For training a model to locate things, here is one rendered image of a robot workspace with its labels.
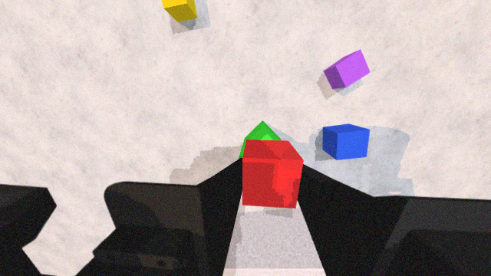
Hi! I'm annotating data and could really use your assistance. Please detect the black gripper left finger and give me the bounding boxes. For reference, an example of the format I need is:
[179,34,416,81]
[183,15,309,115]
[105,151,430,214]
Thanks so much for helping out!
[104,158,242,276]

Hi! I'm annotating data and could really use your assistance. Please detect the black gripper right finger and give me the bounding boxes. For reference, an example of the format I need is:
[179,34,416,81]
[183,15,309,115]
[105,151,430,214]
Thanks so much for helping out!
[298,164,491,276]

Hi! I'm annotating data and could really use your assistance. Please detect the purple block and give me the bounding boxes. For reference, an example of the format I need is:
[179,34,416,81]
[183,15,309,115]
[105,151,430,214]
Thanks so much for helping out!
[323,49,370,89]

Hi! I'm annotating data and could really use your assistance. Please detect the green block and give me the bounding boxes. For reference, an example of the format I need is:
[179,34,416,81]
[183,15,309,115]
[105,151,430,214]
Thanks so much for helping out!
[239,125,278,159]
[243,121,281,145]

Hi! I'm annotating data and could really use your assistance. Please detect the blue block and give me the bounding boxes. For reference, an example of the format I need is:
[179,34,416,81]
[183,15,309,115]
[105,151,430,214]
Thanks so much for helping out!
[323,123,370,160]

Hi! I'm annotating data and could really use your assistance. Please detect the yellow block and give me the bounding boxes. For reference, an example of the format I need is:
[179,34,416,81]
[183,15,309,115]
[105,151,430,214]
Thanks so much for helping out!
[161,0,198,21]

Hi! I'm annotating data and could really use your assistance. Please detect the red block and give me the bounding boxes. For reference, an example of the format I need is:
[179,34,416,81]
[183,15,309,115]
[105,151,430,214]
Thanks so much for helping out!
[242,140,304,209]

